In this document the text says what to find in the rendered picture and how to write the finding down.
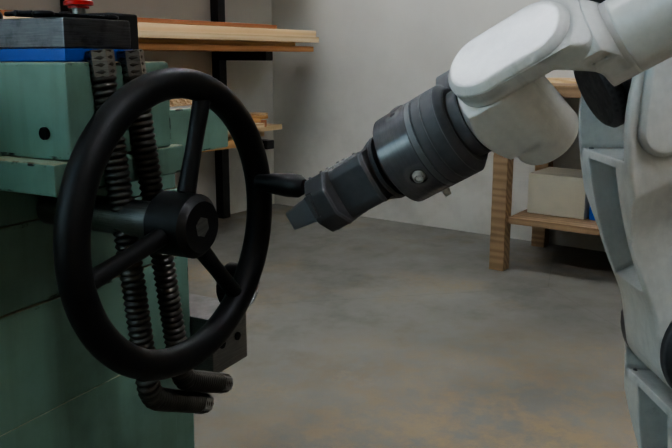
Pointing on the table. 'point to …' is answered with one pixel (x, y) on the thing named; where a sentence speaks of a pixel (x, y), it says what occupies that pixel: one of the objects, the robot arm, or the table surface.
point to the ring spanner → (71, 15)
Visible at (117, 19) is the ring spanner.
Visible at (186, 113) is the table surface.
